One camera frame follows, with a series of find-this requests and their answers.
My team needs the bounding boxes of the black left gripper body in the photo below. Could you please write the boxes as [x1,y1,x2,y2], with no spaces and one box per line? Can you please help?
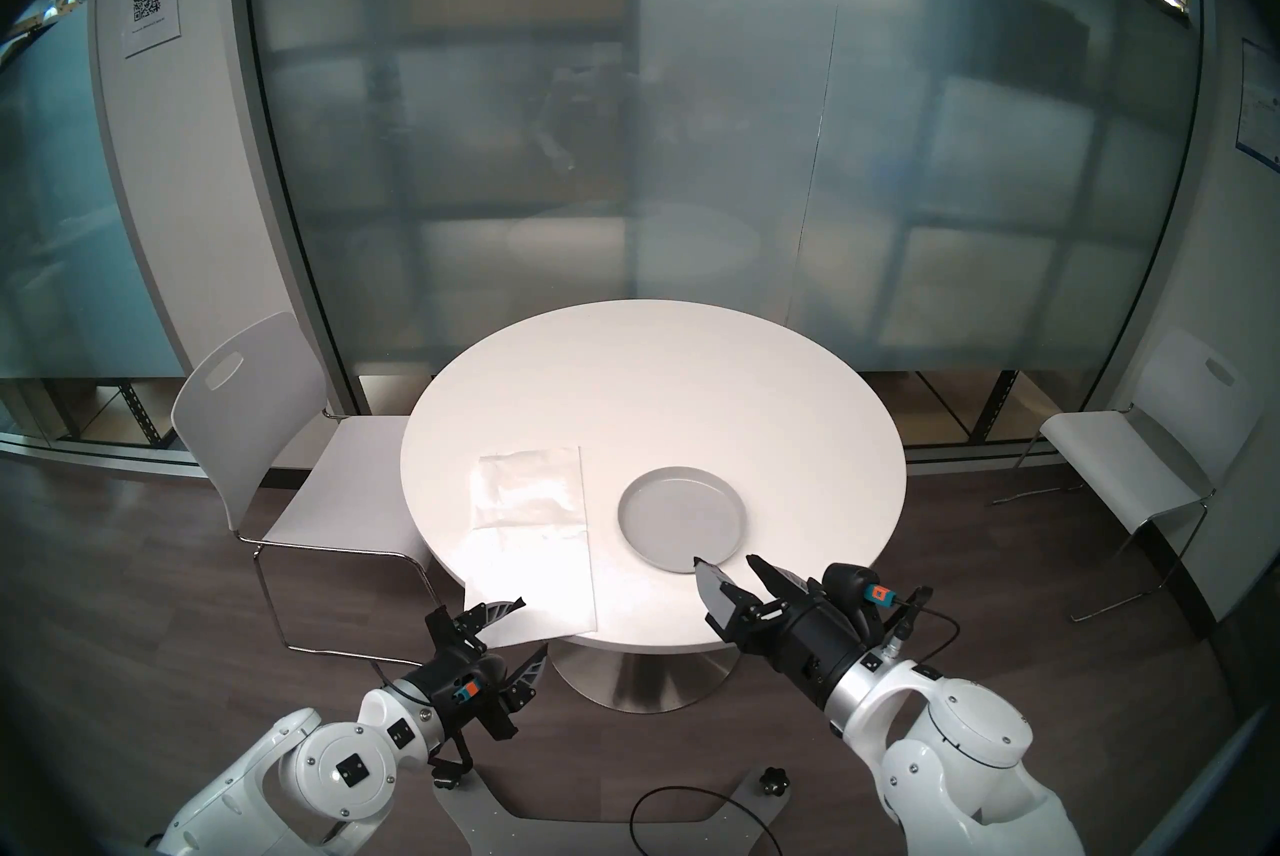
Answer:
[426,612,518,742]

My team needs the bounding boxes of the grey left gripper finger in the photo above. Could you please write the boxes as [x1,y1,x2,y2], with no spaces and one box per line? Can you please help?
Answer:
[501,642,551,702]
[458,597,530,645]

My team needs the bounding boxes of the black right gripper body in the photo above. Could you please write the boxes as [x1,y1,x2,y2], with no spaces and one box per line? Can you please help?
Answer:
[718,587,883,712]

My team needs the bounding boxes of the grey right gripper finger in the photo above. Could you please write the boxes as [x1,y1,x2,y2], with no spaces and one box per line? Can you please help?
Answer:
[745,552,808,609]
[692,556,743,640]

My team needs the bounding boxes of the white paper napkin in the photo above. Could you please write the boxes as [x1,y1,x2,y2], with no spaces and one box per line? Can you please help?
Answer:
[462,442,599,650]

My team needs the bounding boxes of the grey round plate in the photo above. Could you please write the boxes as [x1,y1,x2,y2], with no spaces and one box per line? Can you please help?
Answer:
[617,466,747,573]

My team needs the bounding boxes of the white chair with chrome legs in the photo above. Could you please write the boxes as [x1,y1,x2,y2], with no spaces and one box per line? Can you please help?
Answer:
[170,311,441,665]
[993,329,1266,623]

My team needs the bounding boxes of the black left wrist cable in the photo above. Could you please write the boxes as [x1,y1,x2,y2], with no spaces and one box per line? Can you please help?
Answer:
[428,729,476,785]

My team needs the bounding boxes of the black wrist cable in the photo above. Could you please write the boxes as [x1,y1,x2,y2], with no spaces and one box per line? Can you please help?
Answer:
[428,729,476,785]
[885,586,959,665]

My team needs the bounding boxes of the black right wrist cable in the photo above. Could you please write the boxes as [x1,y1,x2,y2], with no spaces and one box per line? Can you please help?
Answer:
[885,586,959,665]

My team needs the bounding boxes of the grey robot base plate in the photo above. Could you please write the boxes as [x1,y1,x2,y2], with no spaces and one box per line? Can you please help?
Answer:
[432,779,791,856]

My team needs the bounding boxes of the black floor cable loop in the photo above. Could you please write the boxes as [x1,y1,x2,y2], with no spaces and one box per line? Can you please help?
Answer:
[630,786,776,856]

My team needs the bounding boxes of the round white pedestal table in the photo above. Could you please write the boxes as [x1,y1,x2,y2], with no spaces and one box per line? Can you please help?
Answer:
[400,299,909,715]

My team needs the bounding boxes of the black perforated shelf post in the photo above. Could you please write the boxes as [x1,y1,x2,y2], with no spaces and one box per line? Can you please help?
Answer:
[118,379,166,445]
[975,369,1021,445]

